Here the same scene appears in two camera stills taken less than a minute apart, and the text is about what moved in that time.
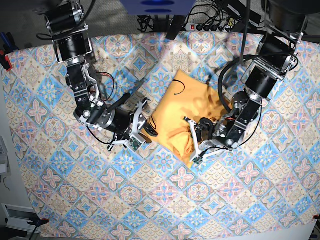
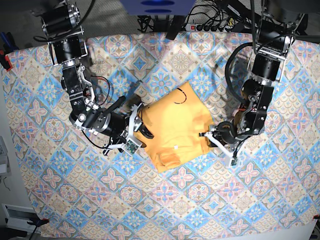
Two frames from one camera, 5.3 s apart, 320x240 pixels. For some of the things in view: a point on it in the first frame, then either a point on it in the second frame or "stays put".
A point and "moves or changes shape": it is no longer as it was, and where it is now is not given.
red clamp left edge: x=5 y=61 stays put
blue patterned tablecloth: x=77 y=186 stays put
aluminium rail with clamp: x=22 y=218 stays put
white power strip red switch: x=202 y=27 stays put
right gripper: x=204 y=130 -> x=225 y=132
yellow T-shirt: x=176 y=96 moves or changes shape
